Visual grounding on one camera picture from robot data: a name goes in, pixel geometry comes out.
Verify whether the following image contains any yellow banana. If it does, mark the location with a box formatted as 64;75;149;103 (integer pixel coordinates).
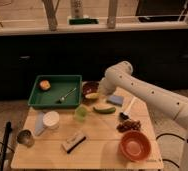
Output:
85;93;99;100

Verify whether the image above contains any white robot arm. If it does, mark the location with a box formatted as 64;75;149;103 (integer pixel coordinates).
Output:
98;61;188;171

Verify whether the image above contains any dark purple bowl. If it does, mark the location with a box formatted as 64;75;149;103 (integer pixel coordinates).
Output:
82;81;99;99

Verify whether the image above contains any orange bowl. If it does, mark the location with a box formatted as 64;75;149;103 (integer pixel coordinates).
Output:
119;130;151;162

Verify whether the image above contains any blue sponge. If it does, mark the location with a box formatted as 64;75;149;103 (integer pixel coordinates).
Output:
107;95;124;106

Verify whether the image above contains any green cucumber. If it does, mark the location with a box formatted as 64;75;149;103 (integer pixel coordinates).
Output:
93;104;116;114

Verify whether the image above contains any green plastic cup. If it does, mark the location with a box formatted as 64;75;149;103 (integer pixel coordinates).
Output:
74;106;88;122

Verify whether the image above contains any green plastic tray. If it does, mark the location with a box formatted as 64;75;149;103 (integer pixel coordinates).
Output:
28;75;82;109

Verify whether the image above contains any metal spoon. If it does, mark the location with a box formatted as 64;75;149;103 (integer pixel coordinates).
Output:
58;87;77;103

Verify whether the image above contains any brown grape bunch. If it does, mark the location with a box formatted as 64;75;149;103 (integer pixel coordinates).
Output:
117;120;141;132

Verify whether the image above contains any wooden table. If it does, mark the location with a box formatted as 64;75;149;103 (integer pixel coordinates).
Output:
11;88;164;170

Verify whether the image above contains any whiteboard eraser block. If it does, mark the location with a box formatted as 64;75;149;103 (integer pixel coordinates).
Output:
62;131;86;153

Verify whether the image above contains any orange fruit in tray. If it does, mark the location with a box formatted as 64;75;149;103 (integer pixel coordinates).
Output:
39;80;51;91

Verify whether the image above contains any white round container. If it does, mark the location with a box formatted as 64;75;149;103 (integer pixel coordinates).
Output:
43;111;60;129

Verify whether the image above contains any light blue spatula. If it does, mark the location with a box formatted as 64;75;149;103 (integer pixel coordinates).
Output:
34;112;45;136

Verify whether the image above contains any green base object on shelf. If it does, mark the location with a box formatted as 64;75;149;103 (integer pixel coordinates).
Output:
69;18;99;25

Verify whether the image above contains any metal cup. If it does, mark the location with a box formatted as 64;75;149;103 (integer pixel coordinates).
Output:
17;130;34;147

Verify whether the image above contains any black pole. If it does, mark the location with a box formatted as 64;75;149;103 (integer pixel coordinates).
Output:
0;121;12;171

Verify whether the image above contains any white handled brush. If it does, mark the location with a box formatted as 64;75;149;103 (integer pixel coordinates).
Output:
119;97;136;120

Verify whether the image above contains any black cable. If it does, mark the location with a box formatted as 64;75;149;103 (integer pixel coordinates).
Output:
155;132;188;171

